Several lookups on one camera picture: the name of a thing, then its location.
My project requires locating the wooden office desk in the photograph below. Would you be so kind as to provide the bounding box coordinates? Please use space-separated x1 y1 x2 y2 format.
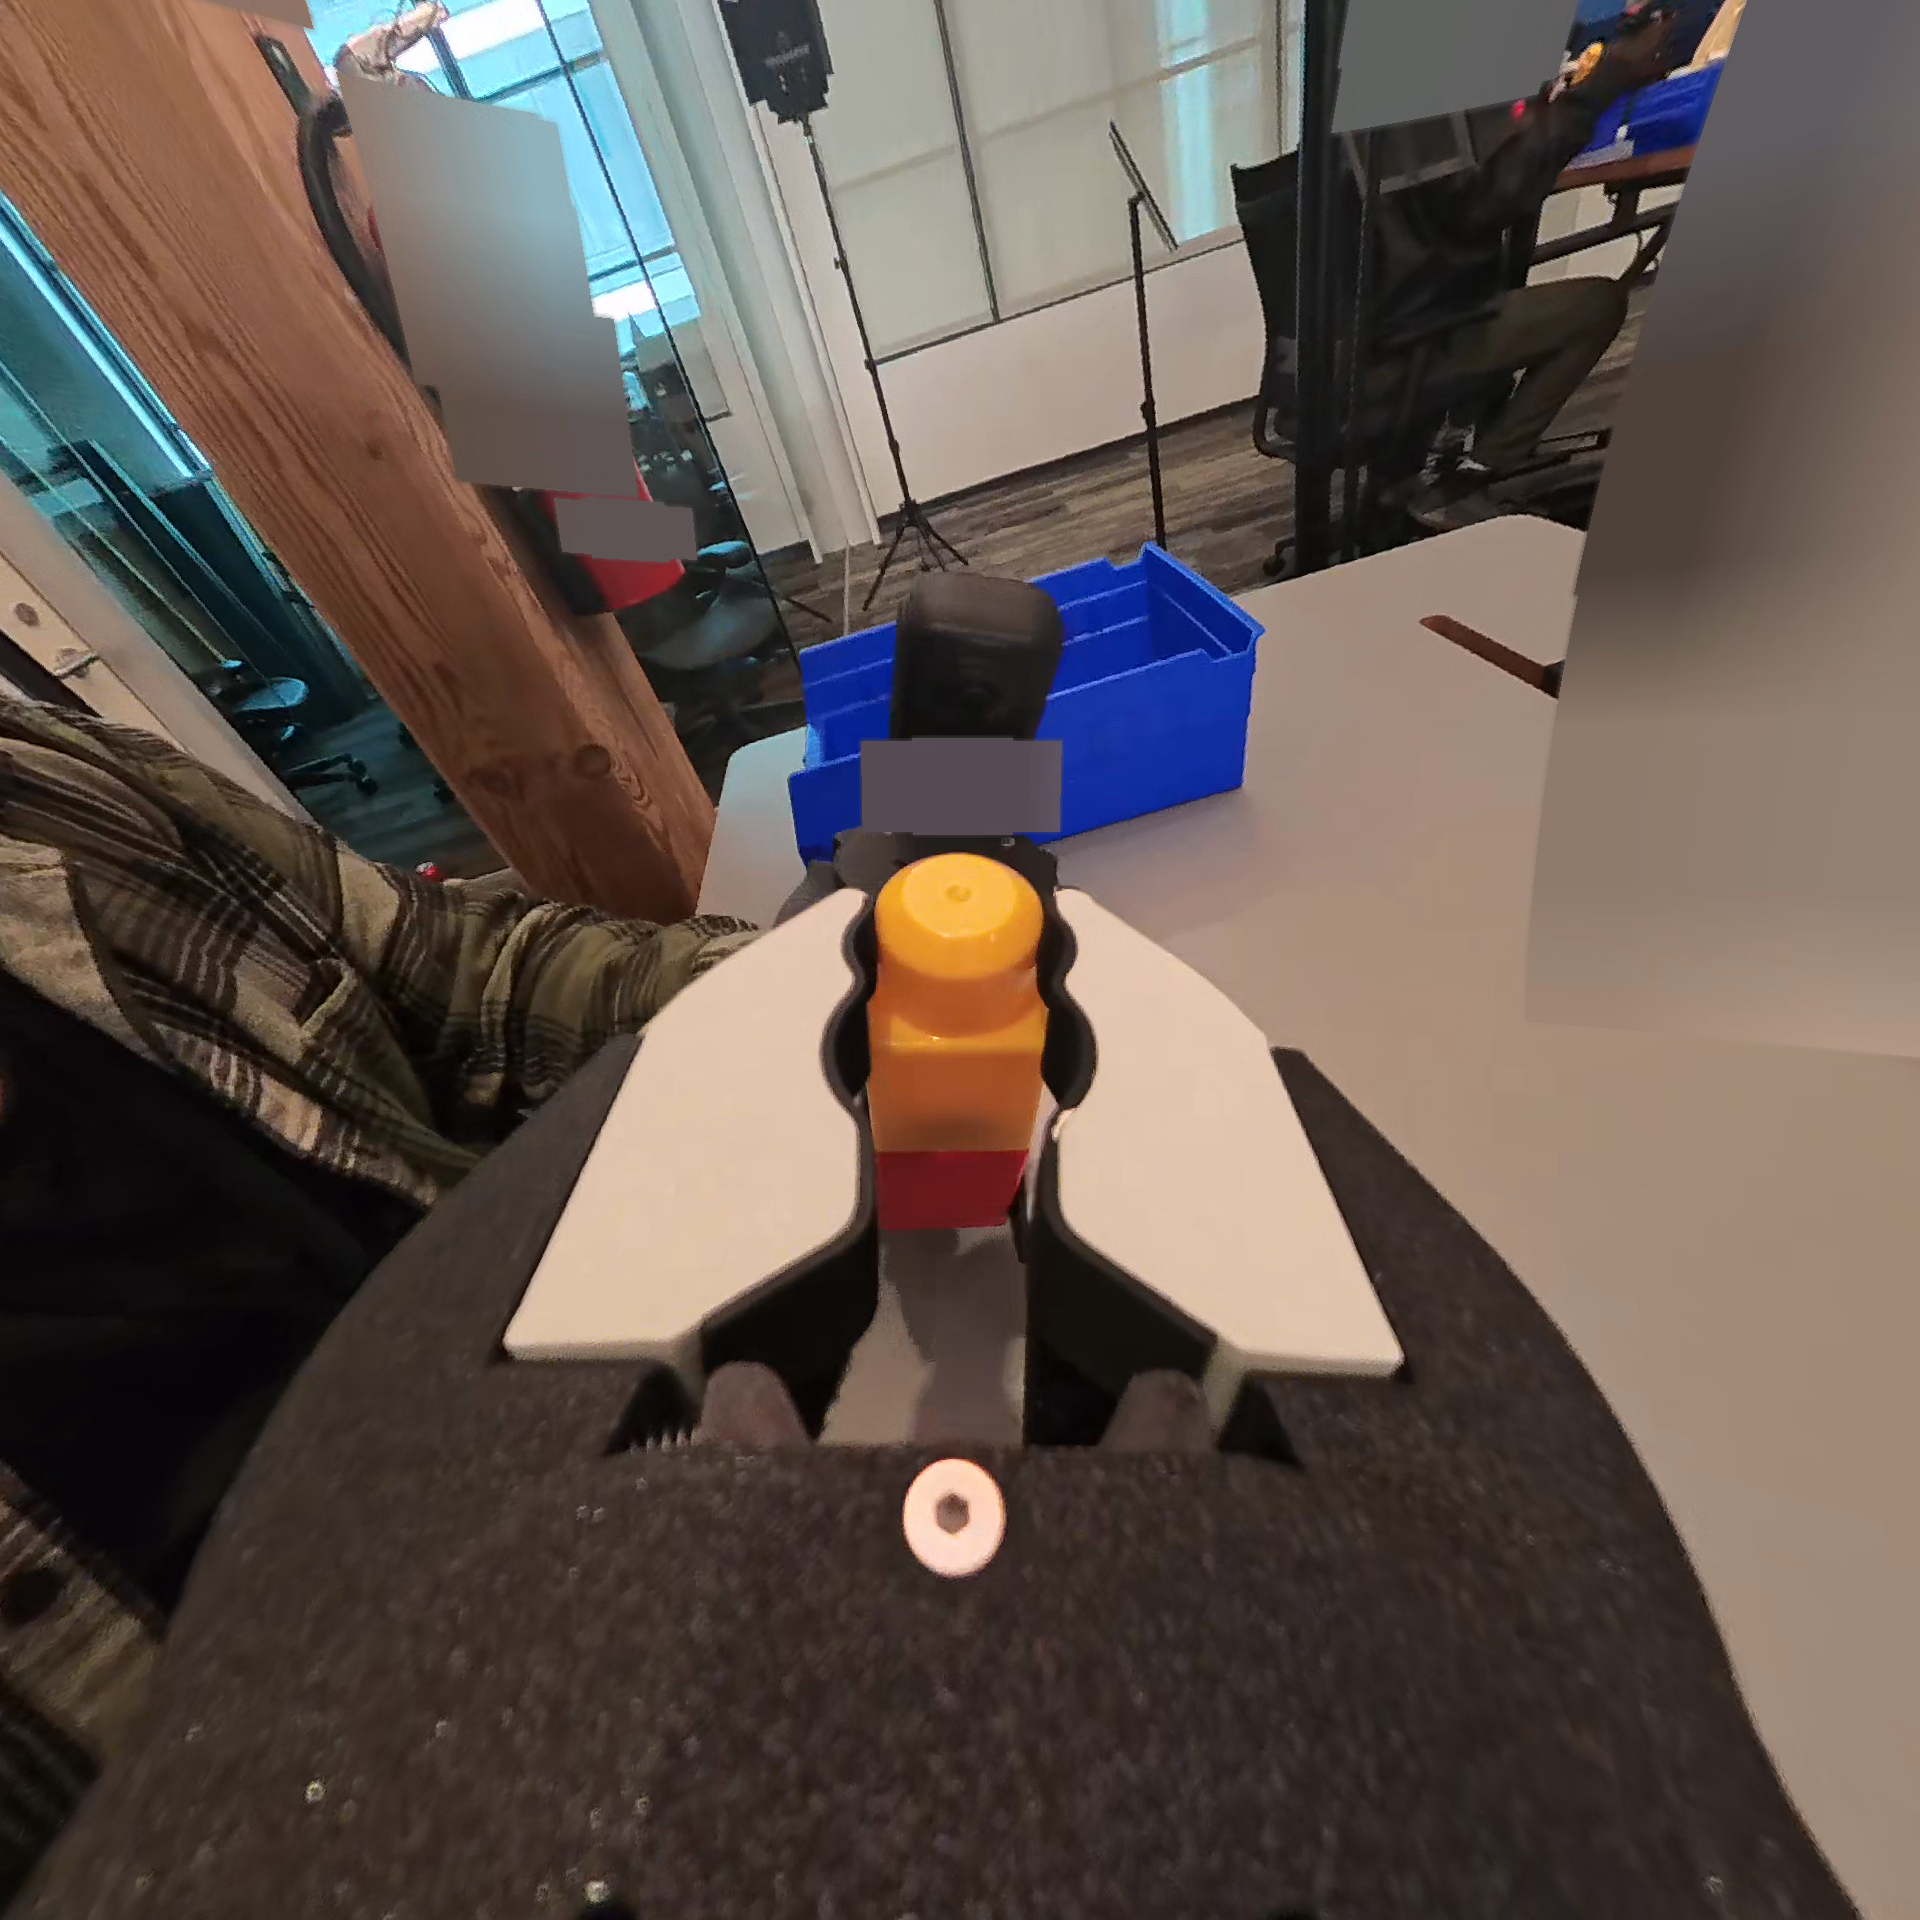
1553 143 1698 302

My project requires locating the person's left forearm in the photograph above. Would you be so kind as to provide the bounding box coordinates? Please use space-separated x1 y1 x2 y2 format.
0 697 763 1203

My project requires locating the row of blue storage bins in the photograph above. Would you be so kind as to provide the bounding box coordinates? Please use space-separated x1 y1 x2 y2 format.
1586 66 1722 153

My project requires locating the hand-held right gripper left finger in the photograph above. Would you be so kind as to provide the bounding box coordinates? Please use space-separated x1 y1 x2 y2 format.
498 885 888 1412

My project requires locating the black music stand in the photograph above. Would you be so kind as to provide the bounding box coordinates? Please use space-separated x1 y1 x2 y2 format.
1106 121 1189 554

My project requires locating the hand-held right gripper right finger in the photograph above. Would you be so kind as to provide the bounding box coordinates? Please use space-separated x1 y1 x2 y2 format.
1032 888 1412 1440

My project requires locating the wooden post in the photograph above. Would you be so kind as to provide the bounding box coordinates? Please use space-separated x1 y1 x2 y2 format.
0 0 720 921

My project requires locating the black metal post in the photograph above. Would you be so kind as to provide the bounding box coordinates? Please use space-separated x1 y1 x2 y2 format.
1295 0 1360 580

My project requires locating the black hanging strap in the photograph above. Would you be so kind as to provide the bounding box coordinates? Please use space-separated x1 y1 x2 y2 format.
293 83 401 354

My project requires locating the person's torso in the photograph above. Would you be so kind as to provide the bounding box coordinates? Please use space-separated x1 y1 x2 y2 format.
0 960 498 1892

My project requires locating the black light stand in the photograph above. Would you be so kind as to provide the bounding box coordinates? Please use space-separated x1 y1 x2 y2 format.
716 0 984 618

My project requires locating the black office chair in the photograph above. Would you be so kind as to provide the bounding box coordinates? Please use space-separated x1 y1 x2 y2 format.
644 541 770 680
1230 146 1518 580

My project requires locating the yellow mega block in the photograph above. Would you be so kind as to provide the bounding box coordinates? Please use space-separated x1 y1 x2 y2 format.
865 852 1057 1160

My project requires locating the red mega block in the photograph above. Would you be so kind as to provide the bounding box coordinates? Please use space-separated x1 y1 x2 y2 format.
873 1148 1034 1236

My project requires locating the blue plastic bin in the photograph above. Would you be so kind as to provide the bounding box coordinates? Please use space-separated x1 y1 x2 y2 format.
789 543 1266 851

